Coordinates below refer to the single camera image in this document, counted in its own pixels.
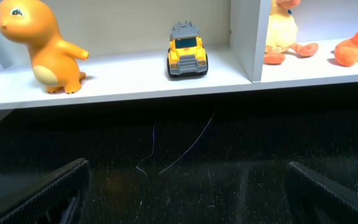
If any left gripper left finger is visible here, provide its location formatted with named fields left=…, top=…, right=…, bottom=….
left=0, top=157, right=91, bottom=224

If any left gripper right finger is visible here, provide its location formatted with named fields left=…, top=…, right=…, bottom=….
left=285, top=161, right=358, bottom=224

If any orange dinosaur toy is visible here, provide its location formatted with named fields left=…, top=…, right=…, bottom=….
left=0, top=0, right=90, bottom=95

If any grey and yellow toy truck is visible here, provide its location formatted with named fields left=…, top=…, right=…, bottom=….
left=167, top=21, right=209, bottom=78

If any white shelf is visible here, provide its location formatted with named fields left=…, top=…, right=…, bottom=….
left=0, top=0, right=358, bottom=136

